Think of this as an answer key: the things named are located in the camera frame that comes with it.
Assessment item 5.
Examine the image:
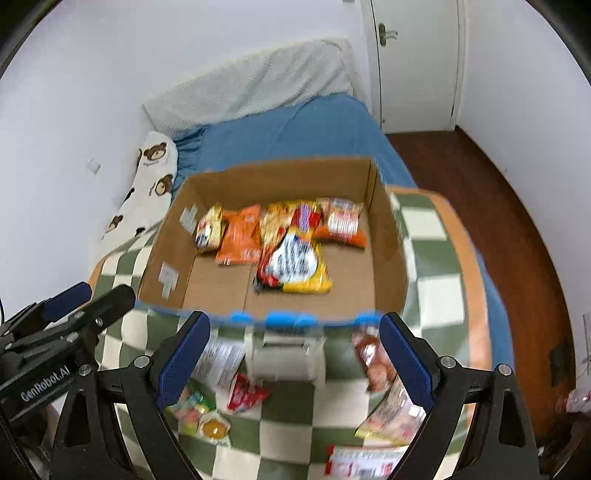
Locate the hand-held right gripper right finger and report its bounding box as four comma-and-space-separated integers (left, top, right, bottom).
379, 311, 542, 480

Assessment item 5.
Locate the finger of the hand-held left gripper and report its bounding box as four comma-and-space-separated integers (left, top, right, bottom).
0, 281, 93, 346
9, 284, 137, 376

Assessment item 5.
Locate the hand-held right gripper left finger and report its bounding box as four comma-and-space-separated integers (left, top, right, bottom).
52, 311, 212, 480

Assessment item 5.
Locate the white printed snack packet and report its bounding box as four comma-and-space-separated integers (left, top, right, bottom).
191, 338, 246, 389

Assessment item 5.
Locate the colourful candy packet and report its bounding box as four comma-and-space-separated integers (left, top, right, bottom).
165, 378, 218, 437

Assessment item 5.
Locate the small red snack packet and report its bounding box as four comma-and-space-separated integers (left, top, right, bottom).
226, 373, 271, 415

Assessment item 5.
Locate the yellow jelly cup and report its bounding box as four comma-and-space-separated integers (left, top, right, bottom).
198, 413, 232, 446

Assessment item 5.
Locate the white roll shaped snack pack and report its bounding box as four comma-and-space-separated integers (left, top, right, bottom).
244, 323, 328, 387

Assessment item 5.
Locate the red and white snack packet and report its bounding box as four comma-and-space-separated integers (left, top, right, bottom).
325, 444, 410, 479

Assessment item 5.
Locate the cardboard box with blue print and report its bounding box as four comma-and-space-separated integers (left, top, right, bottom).
136, 157, 410, 329

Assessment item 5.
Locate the green checkered mat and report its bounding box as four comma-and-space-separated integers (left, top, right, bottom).
88, 187, 493, 480

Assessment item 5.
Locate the small yellow panda snack packet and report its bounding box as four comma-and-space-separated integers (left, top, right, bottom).
196, 203, 228, 256

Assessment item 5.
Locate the white bear print pillow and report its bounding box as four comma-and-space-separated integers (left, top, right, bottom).
102, 131, 179, 246

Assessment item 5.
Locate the orange red snack packet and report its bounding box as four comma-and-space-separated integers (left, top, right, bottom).
316, 197, 369, 250

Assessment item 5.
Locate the white padded headboard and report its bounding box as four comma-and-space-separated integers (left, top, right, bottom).
142, 39, 355, 140

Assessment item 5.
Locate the bed with blue sheet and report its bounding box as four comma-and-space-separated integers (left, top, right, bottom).
76, 92, 516, 370

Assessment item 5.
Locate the white door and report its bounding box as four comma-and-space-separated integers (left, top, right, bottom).
360, 0, 467, 136

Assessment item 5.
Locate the dark wall socket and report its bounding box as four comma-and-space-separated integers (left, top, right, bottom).
550, 343, 572, 387

